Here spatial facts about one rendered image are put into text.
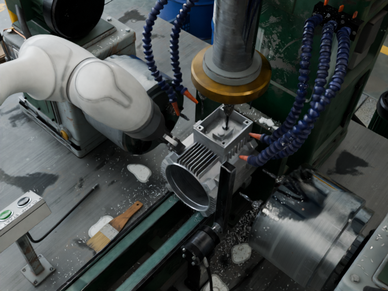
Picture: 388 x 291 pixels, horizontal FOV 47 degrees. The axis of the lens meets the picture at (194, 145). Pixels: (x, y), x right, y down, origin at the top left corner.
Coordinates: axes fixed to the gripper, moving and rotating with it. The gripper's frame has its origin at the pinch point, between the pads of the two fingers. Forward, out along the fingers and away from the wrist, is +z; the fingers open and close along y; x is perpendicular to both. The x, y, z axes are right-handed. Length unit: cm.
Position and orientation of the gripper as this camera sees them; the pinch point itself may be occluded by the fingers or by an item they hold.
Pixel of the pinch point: (175, 145)
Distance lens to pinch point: 113.9
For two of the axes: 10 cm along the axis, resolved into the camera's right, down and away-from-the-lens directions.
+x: -5.9, 8.1, -0.5
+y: -7.5, -5.2, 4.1
